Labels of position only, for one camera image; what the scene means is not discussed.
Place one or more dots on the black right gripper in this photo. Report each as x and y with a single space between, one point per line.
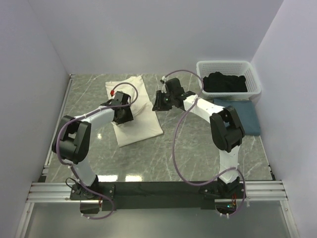
160 102

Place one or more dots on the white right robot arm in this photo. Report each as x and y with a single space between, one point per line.
226 129

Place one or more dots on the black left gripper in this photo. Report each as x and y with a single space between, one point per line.
124 116

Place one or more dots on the aluminium frame rail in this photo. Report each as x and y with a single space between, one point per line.
42 192

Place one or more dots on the cream white t shirt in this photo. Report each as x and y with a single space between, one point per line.
145 122

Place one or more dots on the white plastic laundry basket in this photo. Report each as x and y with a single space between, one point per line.
230 67

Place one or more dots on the folded blue t shirt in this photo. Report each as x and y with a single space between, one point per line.
246 112

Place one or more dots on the black t shirt in basket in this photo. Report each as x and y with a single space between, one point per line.
219 83

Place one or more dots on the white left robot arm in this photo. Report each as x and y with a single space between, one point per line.
72 141

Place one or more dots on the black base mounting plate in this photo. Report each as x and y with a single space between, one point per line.
107 196

